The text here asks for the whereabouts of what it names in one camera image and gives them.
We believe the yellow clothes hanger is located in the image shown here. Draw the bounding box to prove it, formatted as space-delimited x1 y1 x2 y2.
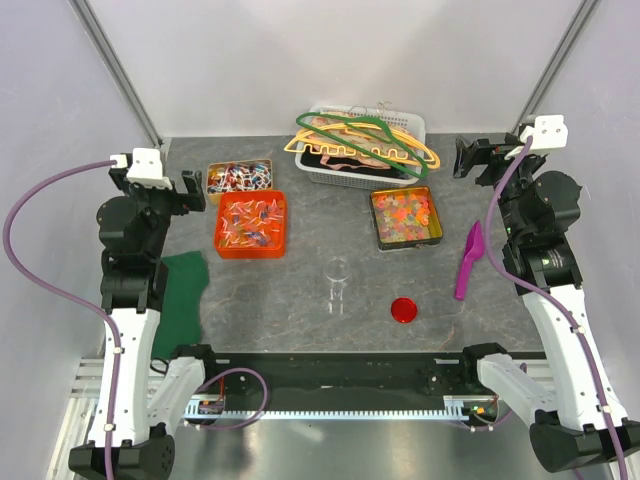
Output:
294 118 442 170

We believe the white plastic basket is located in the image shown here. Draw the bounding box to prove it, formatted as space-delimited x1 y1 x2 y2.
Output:
284 103 440 190

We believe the gold tin of gummies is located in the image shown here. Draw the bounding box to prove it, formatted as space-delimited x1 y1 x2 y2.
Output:
369 186 443 251

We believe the gold tin of candies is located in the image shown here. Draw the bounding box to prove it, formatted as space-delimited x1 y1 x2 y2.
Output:
206 158 274 205

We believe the orange clothes hanger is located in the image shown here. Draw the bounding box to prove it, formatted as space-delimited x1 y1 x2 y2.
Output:
284 128 440 167

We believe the green cloth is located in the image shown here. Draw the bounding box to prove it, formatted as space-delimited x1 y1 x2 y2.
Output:
152 251 209 359

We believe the green clothes hanger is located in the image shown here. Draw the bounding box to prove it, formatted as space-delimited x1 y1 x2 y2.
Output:
295 112 431 179

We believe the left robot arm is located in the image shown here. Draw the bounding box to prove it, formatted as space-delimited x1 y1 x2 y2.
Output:
69 168 220 479

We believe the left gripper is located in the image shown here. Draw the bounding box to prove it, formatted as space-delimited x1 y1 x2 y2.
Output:
109 169 203 258

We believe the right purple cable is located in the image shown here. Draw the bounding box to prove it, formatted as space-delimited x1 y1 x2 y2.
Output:
485 134 634 480

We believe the red jar lid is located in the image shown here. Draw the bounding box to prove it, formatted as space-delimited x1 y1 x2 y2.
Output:
390 297 418 324

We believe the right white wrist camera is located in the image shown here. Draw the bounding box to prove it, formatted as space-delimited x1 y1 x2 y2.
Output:
519 114 568 152

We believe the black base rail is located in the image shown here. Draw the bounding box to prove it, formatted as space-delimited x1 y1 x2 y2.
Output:
172 343 504 396

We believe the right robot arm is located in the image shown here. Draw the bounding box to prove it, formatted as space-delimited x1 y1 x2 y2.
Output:
453 134 639 479

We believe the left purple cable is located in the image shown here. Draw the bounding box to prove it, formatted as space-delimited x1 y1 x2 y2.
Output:
2 158 123 480

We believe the purple plastic scoop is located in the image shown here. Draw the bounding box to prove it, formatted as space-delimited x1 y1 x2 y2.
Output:
454 221 485 301

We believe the purple cable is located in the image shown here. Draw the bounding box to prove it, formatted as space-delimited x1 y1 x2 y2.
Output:
485 134 634 480
2 158 123 480

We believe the orange tray of lollipops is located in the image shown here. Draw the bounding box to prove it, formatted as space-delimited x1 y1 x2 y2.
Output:
213 190 288 260

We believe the floral pink cloth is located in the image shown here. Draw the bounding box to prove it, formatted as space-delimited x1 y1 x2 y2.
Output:
308 115 416 171

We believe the clear glass jar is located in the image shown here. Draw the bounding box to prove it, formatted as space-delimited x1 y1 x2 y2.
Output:
324 256 351 315

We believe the grey cable duct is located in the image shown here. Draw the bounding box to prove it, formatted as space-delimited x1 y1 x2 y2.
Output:
183 395 492 422

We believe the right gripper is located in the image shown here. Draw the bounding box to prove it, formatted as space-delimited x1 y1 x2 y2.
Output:
454 133 547 240

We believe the black garment in basket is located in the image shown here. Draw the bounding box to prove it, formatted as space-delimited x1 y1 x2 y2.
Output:
300 152 415 180

